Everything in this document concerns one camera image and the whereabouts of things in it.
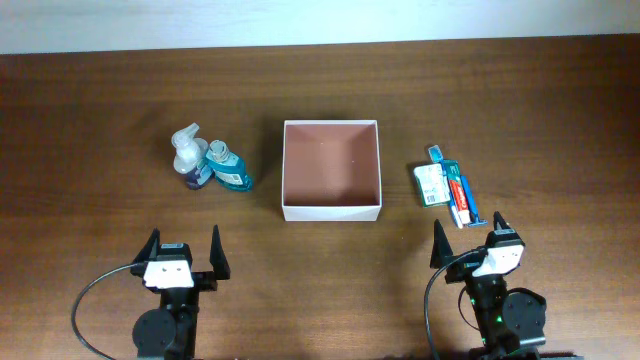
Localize red green toothpaste tube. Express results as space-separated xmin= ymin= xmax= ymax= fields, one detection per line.
xmin=441 ymin=160 xmax=471 ymax=226

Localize clear soap pump bottle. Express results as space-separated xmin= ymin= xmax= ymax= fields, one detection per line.
xmin=171 ymin=123 xmax=214 ymax=190

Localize teal mouthwash bottle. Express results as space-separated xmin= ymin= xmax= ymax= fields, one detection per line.
xmin=206 ymin=140 xmax=253 ymax=192

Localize blue disposable razor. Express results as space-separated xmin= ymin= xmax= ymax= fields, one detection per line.
xmin=461 ymin=175 xmax=488 ymax=227

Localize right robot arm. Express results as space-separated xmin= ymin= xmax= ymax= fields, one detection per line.
xmin=424 ymin=212 xmax=547 ymax=359

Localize white cardboard box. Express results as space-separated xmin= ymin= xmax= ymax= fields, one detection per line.
xmin=281 ymin=120 xmax=383 ymax=222

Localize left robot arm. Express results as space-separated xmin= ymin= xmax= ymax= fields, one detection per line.
xmin=131 ymin=226 xmax=231 ymax=359

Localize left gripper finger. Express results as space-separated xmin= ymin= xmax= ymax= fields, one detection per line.
xmin=209 ymin=225 xmax=231 ymax=280
xmin=133 ymin=228 xmax=160 ymax=263

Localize blue white toothbrush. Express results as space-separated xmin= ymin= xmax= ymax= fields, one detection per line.
xmin=427 ymin=145 xmax=464 ymax=229

